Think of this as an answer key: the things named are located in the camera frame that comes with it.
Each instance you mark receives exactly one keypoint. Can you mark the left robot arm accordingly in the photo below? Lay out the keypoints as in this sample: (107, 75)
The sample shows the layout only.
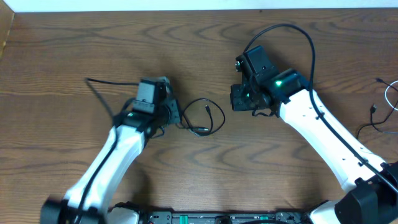
(153, 108)

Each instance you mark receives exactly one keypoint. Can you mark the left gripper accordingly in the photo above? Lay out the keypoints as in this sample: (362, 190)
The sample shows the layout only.
(175, 111)

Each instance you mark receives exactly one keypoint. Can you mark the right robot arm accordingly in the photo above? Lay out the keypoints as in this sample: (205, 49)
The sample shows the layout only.
(369, 182)

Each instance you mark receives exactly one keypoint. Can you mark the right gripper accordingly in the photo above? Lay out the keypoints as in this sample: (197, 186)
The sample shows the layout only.
(237, 97)

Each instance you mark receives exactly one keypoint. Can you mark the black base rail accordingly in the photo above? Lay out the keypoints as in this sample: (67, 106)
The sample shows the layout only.
(209, 218)

